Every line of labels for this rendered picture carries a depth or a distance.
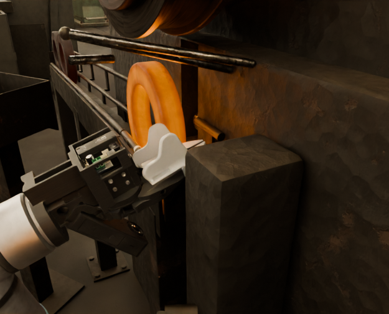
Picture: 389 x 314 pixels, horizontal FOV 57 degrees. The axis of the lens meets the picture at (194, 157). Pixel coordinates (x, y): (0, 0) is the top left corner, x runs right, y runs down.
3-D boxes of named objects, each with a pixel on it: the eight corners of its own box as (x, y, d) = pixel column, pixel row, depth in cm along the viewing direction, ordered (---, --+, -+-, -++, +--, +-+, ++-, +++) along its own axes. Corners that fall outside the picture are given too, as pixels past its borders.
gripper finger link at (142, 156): (194, 111, 44) (127, 146, 42) (206, 150, 47) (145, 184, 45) (183, 104, 46) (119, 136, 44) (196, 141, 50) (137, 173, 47)
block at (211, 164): (251, 283, 51) (266, 127, 41) (287, 326, 45) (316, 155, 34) (183, 311, 47) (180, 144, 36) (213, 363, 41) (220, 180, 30)
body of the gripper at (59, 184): (132, 146, 38) (21, 204, 35) (159, 205, 42) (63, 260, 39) (112, 123, 44) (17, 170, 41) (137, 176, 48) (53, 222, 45)
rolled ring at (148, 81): (162, 78, 44) (187, 75, 45) (121, 52, 59) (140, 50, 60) (167, 204, 52) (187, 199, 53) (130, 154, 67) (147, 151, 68)
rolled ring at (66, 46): (61, 33, 119) (71, 33, 121) (54, 32, 135) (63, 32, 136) (70, 89, 126) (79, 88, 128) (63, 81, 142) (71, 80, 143)
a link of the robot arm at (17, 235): (26, 282, 38) (21, 238, 45) (66, 259, 40) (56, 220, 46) (-16, 235, 34) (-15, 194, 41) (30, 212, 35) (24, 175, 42)
